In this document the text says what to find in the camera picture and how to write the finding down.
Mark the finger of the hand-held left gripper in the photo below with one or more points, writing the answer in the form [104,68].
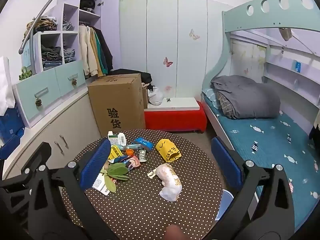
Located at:
[10,146]
[41,155]

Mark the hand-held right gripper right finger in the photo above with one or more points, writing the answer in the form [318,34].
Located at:
[226,160]

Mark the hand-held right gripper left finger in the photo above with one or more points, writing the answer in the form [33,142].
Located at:
[96,162]

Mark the pale blue trash bin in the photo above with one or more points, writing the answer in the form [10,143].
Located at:
[226,201]

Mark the blue tissue packet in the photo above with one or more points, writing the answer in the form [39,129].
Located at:
[143,143]

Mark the yellow plastic bag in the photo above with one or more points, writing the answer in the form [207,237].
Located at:
[168,150]

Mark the person's right hand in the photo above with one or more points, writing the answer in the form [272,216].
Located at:
[173,233]

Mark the blue shopping bag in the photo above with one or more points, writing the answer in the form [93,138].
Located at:
[10,125]

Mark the white printed card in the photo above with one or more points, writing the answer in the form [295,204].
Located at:
[100,183]

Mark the yellow printed packet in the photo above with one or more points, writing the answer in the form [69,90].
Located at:
[115,152]

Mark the green leafy vegetable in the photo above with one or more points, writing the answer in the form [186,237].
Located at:
[116,172]

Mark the red and blue wrapper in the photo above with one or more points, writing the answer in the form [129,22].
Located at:
[120,158]

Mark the orange bottle cap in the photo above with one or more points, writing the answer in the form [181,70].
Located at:
[129,152]

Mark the light blue tube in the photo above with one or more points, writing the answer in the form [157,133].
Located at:
[130,147]

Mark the pink wrapper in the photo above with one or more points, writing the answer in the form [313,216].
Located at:
[135,162]

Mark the crumpled silver wrapper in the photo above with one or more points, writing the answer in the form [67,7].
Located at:
[142,155]

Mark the teal candy print quilt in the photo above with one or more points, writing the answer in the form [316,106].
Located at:
[270,142]

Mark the white low cabinet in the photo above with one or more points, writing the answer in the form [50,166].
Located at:
[75,120]

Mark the pine cone ornament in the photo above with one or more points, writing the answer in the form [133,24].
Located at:
[74,82]
[38,102]

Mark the small white tab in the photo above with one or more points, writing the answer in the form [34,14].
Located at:
[151,174]

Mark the large cardboard box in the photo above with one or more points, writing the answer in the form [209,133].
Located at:
[117,102]

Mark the grey duvet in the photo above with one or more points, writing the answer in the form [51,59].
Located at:
[247,97]

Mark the light blue striped sheet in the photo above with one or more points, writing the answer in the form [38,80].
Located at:
[208,95]

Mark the red bench with white top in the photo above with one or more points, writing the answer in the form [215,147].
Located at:
[175,116]

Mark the teal drawer cabinet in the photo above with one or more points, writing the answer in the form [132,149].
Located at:
[50,85]

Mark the white plastic bag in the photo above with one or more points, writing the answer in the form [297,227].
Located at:
[155,96]

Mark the faint pink butterfly sticker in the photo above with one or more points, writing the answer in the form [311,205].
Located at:
[168,88]

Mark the black hanging clothing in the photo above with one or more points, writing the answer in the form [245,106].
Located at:
[315,130]

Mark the black bag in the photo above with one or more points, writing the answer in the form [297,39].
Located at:
[140,76]

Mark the stack of folded clothes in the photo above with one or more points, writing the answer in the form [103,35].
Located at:
[51,56]

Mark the cream hanging jacket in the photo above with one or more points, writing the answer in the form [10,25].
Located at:
[87,52]

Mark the green hanging garment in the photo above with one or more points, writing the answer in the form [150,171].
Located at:
[100,51]

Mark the black hanging coat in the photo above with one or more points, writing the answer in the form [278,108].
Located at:
[107,51]

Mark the small blue box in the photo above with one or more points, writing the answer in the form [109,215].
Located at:
[297,66]

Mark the lilac shelf unit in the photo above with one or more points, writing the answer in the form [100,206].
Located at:
[72,33]

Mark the pile of olive clothes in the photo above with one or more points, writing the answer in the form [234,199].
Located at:
[43,23]

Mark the beige hanging cloth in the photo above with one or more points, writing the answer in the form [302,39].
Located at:
[285,33]

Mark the white door wardrobe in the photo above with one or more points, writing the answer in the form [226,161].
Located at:
[160,30]

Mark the dark folded clothes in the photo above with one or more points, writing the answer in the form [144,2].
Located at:
[87,5]

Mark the curved metal rail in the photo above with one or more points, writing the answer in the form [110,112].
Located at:
[40,17]

